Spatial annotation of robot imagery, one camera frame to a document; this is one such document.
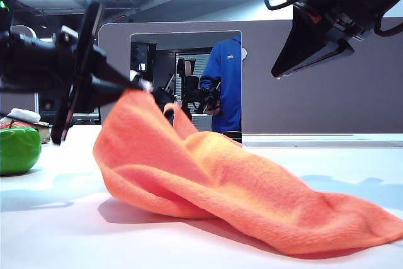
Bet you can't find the silver framed rectangular mirror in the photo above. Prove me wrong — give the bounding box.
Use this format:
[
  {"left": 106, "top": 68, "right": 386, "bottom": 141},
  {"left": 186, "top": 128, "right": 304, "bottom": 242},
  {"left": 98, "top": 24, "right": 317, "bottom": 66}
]
[{"left": 129, "top": 31, "right": 244, "bottom": 147}]

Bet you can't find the long grey desk partition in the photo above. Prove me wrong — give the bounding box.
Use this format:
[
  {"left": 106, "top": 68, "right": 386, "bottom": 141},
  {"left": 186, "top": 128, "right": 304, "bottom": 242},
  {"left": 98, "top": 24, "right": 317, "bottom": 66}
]
[{"left": 98, "top": 18, "right": 403, "bottom": 136}]

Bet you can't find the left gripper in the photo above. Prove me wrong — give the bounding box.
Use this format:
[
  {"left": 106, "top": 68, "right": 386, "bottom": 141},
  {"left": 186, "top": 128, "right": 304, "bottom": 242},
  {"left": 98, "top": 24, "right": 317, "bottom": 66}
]
[{"left": 50, "top": 1, "right": 154, "bottom": 146}]

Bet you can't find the desk cable tray lid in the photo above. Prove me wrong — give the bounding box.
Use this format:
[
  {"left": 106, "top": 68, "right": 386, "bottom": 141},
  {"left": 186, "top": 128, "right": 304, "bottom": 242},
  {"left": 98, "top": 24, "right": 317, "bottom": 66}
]
[{"left": 244, "top": 141, "right": 403, "bottom": 149}]

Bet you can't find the green apple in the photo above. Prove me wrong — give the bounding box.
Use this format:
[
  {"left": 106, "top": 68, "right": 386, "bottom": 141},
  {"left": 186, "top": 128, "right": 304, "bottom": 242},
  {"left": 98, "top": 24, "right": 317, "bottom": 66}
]
[{"left": 0, "top": 120, "right": 42, "bottom": 176}]

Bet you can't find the short grey desk partition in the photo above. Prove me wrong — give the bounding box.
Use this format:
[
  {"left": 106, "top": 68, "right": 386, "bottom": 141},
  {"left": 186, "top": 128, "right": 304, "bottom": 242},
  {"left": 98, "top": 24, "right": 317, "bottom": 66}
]
[{"left": 0, "top": 91, "right": 39, "bottom": 118}]

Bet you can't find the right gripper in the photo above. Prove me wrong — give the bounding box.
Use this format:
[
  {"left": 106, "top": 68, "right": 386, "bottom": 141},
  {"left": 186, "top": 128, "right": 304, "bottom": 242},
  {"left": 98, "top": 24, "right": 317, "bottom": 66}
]
[{"left": 270, "top": 0, "right": 378, "bottom": 79}]

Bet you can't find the brown tissue box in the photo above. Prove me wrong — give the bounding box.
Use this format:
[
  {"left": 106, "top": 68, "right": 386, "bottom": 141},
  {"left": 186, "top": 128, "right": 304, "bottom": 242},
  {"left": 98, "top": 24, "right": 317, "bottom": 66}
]
[{"left": 1, "top": 120, "right": 51, "bottom": 144}]

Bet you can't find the orange microfibre cloth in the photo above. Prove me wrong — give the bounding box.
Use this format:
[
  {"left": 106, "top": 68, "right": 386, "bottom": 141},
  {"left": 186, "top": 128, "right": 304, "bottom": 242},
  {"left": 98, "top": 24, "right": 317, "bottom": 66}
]
[{"left": 93, "top": 89, "right": 403, "bottom": 256}]

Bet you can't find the white tissue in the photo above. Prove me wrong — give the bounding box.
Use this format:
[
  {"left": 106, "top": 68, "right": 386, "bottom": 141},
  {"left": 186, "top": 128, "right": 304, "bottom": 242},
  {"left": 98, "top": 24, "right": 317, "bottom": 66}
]
[{"left": 6, "top": 108, "right": 42, "bottom": 123}]

